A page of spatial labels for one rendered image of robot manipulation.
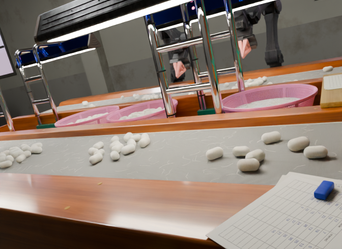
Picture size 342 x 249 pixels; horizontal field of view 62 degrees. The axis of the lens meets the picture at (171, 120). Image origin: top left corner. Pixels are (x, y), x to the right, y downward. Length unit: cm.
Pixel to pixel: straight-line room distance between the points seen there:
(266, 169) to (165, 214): 19
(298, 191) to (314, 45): 325
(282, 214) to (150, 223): 15
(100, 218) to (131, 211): 4
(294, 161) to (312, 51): 311
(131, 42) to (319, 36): 235
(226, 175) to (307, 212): 18
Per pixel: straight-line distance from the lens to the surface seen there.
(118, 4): 63
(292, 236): 30
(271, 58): 166
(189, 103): 109
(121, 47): 423
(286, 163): 50
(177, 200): 39
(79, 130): 100
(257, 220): 32
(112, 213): 40
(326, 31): 358
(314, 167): 48
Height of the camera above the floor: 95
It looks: 14 degrees down
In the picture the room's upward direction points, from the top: 13 degrees counter-clockwise
